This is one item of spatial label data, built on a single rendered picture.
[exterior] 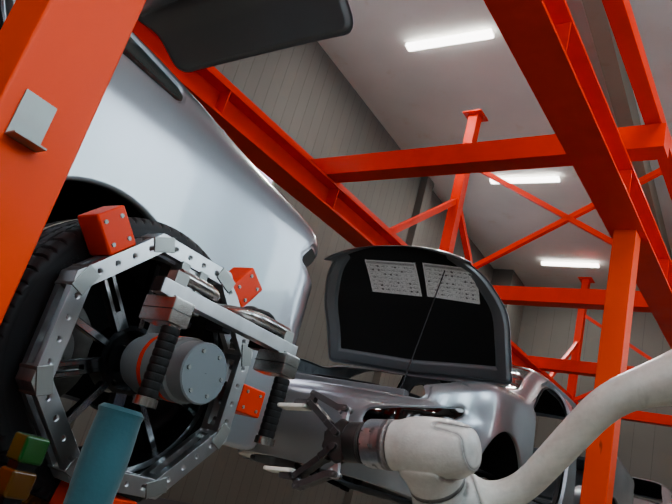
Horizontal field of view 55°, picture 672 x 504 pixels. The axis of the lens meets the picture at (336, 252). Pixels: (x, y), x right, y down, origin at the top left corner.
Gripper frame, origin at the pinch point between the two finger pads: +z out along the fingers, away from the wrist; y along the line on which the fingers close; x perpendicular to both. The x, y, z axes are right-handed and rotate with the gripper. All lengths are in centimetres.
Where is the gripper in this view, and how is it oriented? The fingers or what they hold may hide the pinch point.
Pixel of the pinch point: (280, 437)
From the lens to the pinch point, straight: 137.4
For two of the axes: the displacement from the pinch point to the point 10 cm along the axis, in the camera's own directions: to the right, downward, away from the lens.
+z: -8.5, 1.0, 5.2
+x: 5.0, 4.7, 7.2
